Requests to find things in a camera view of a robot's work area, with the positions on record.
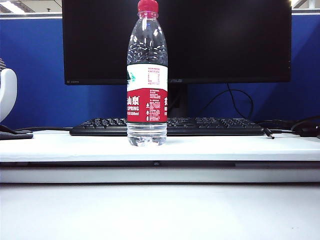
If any clear plastic water bottle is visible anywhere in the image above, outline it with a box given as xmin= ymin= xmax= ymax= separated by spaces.
xmin=126 ymin=10 xmax=169 ymax=148

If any red bottle cap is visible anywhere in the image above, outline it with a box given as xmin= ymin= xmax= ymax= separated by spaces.
xmin=137 ymin=0 xmax=159 ymax=13

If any black monitor stand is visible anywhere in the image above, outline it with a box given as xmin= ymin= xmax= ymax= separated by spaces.
xmin=166 ymin=83 xmax=189 ymax=118

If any black keyboard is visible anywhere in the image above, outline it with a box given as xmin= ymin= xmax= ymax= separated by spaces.
xmin=69 ymin=116 xmax=265 ymax=137

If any black computer monitor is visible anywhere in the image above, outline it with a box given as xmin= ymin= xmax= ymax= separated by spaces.
xmin=61 ymin=0 xmax=293 ymax=86

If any grey cloth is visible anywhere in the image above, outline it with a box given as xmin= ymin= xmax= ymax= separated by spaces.
xmin=0 ymin=124 xmax=34 ymax=140

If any black monitor cable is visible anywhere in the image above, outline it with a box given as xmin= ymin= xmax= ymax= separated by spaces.
xmin=199 ymin=83 xmax=254 ymax=120

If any black barrel plug cable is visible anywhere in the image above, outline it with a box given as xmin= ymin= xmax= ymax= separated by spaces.
xmin=262 ymin=127 xmax=295 ymax=140

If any black keyboard cable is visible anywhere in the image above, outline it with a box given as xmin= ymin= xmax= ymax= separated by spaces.
xmin=13 ymin=126 xmax=74 ymax=133

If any black coiled cable bundle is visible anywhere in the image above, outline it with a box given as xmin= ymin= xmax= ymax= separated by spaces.
xmin=257 ymin=115 xmax=320 ymax=140

